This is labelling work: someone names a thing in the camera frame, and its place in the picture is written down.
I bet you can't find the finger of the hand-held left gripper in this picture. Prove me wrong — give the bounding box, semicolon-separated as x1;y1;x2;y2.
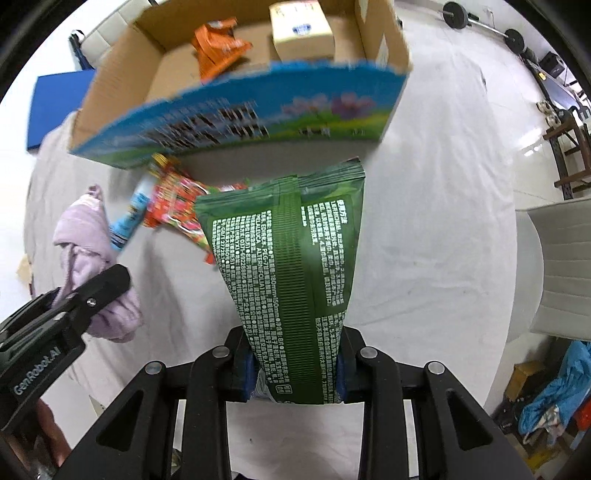
28;264;132;342

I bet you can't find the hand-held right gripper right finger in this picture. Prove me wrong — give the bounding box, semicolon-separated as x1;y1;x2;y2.
336;327;529;480

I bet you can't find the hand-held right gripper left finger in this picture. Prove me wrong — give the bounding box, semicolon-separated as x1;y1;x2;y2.
69;326;256;480

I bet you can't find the lilac cloth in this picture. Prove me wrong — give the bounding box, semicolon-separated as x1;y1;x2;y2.
52;185;143;343

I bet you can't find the green snack packet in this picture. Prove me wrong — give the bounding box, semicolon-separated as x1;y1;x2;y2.
193;157;366;404

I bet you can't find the printed cardboard box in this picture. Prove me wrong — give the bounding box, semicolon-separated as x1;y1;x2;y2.
67;0;413;171

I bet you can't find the person's left hand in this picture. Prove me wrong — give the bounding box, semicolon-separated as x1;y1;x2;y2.
33;400;71;469

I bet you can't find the blue white packet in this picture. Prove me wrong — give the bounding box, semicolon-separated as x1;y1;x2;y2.
109;177;155;253

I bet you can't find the red patterned snack packet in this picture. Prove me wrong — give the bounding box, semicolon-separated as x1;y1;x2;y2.
144;154;248;267

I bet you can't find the small cardboard box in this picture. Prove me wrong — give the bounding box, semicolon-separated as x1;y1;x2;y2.
504;361;546;401

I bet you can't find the blue mat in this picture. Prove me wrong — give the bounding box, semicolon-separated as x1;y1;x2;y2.
27;71;98;155

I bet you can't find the blue cloth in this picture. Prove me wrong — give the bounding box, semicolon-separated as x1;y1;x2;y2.
517;340;591;445

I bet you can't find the white chair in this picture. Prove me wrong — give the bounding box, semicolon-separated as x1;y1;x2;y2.
506;198;591;343

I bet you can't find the orange snack packet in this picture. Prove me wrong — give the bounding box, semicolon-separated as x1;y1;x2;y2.
192;17;254;82

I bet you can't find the wooden rack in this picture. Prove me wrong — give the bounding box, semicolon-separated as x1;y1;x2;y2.
543;107;591;201

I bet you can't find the beige carton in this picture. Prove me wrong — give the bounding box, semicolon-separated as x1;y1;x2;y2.
269;0;334;62

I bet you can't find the barbell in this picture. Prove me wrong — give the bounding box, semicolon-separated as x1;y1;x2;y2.
442;1;528;52

